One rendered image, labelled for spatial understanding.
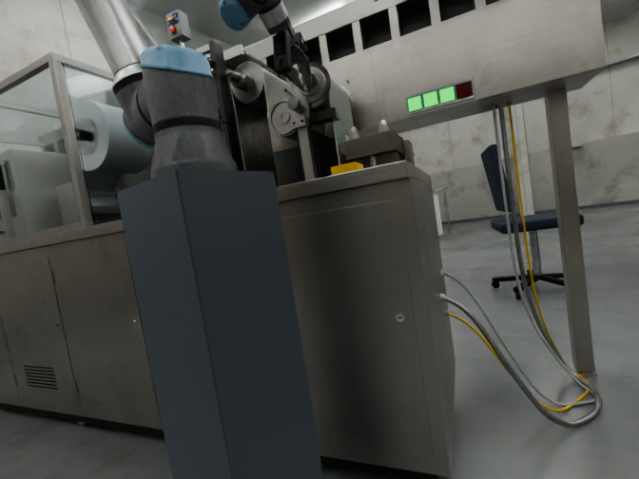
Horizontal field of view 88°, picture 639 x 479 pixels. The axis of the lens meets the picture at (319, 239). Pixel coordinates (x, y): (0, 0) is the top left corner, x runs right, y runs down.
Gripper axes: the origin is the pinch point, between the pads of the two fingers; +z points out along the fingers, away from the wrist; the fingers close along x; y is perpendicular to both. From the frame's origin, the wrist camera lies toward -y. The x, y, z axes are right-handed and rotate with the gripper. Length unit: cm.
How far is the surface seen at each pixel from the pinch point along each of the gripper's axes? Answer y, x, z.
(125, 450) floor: -110, 91, 61
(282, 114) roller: -0.6, 12.1, 6.4
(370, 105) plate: 23.5, -12.6, 28.5
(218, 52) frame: 9.2, 27.0, -16.6
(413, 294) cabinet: -64, -29, 25
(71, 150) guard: -13, 96, -13
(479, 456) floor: -94, -39, 79
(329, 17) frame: 55, -1, 3
